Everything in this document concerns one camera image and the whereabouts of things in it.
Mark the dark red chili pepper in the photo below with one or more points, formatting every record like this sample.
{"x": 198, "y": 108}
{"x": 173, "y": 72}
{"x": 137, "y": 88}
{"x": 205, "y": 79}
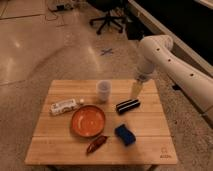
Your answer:
{"x": 97, "y": 143}

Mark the wooden table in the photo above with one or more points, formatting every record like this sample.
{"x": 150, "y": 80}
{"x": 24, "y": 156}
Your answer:
{"x": 54, "y": 143}

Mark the blue sponge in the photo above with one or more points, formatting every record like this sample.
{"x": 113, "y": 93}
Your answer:
{"x": 125, "y": 135}

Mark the orange ceramic bowl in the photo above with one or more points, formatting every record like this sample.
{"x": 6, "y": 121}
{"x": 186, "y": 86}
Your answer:
{"x": 88, "y": 121}

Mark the black office chair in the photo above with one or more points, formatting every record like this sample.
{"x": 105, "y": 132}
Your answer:
{"x": 107, "y": 6}

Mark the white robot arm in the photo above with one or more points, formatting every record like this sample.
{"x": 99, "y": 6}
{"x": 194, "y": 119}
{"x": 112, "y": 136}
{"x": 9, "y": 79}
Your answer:
{"x": 157, "y": 51}

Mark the black striped case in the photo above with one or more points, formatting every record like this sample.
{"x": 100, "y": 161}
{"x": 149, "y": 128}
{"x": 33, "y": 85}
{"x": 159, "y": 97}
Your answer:
{"x": 128, "y": 105}

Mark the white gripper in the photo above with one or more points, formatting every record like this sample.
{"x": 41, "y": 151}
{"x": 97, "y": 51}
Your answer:
{"x": 137, "y": 86}

